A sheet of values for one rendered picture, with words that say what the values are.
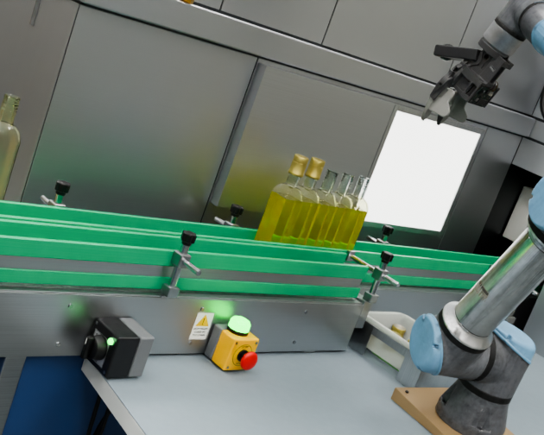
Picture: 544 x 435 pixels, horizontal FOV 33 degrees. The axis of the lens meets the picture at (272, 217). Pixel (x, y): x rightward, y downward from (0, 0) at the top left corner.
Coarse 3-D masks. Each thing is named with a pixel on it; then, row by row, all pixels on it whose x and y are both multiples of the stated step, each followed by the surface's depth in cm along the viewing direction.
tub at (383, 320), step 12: (372, 312) 221; (384, 312) 225; (396, 312) 228; (372, 324) 217; (384, 324) 226; (396, 324) 229; (408, 324) 228; (396, 336) 210; (408, 336) 227; (408, 348) 209
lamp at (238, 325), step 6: (234, 318) 180; (240, 318) 181; (228, 324) 182; (234, 324) 180; (240, 324) 179; (246, 324) 180; (228, 330) 180; (234, 330) 180; (240, 330) 180; (246, 330) 180
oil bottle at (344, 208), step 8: (336, 192) 214; (344, 200) 213; (336, 208) 212; (344, 208) 213; (336, 216) 213; (344, 216) 215; (336, 224) 214; (344, 224) 216; (328, 232) 214; (336, 232) 215; (328, 240) 214; (336, 240) 216; (336, 248) 217
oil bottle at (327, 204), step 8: (320, 192) 209; (328, 192) 210; (320, 200) 208; (328, 200) 209; (336, 200) 211; (320, 208) 208; (328, 208) 210; (320, 216) 209; (328, 216) 211; (312, 224) 209; (320, 224) 210; (328, 224) 212; (312, 232) 210; (320, 232) 211; (312, 240) 211; (320, 240) 213
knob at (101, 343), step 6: (90, 336) 158; (96, 336) 158; (102, 336) 159; (90, 342) 157; (96, 342) 157; (102, 342) 158; (84, 348) 157; (90, 348) 158; (96, 348) 157; (102, 348) 157; (84, 354) 157; (90, 354) 158; (96, 354) 157; (102, 354) 158
